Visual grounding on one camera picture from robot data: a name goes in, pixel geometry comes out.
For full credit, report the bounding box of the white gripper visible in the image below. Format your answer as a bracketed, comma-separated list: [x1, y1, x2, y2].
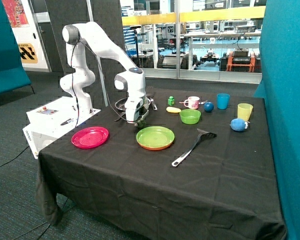
[124, 96, 149, 127]

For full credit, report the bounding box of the green toy pepper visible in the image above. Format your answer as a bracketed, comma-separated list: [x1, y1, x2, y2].
[136, 119, 147, 129]

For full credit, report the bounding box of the yellow toy corn cob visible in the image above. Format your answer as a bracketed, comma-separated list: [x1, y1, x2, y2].
[166, 106, 182, 114]

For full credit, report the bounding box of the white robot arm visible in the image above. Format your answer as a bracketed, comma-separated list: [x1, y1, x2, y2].
[60, 21, 149, 125]

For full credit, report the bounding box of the green plastic plate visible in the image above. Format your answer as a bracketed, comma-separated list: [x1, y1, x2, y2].
[136, 126, 175, 145]

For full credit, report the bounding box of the black frying pan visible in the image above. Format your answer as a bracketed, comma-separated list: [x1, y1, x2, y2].
[115, 97, 149, 122]

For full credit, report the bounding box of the orange plate under green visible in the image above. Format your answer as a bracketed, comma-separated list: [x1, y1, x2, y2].
[138, 142, 172, 151]

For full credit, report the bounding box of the black slotted spatula by pan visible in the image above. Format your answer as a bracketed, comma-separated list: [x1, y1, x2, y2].
[145, 86, 158, 111]

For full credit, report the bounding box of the green toy bottle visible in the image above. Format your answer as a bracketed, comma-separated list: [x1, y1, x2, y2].
[167, 96, 175, 106]

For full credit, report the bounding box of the green plastic bowl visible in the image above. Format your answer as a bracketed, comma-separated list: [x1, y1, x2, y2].
[179, 109, 202, 125]

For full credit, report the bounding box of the pink plastic plate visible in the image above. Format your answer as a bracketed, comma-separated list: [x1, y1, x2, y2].
[71, 126, 110, 149]

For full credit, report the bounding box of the pink white mug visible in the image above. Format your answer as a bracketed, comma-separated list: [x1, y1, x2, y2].
[183, 96, 200, 110]

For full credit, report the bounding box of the dark blue ball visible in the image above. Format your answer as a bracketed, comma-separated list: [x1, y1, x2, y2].
[203, 101, 214, 113]

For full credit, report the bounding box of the black tablecloth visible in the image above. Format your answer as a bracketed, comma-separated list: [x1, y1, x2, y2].
[35, 89, 288, 240]

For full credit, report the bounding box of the blue plastic cup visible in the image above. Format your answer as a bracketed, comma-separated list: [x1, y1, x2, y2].
[217, 93, 230, 110]

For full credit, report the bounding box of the white robot control box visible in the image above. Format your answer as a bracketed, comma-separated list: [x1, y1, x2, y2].
[22, 96, 100, 159]

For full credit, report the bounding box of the blue plush toy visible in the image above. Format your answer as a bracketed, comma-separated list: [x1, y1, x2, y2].
[230, 118, 249, 132]

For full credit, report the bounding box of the yellow plastic cup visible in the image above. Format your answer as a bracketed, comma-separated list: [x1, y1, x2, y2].
[237, 103, 253, 121]

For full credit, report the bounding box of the yellow black hazard sign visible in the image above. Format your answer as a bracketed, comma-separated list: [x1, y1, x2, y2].
[18, 43, 38, 64]

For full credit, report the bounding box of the teal sofa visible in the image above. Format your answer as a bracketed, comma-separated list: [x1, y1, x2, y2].
[0, 1, 32, 94]

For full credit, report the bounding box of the black slotted spatula steel handle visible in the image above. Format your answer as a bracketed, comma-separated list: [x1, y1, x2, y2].
[171, 128, 217, 167]

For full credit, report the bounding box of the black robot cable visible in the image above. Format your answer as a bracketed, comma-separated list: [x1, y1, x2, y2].
[70, 41, 127, 128]

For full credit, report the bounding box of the teal partition wall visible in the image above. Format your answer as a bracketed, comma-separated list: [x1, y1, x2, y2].
[255, 0, 300, 240]

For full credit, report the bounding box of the red wall poster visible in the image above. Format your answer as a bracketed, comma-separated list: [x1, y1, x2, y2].
[2, 0, 29, 28]

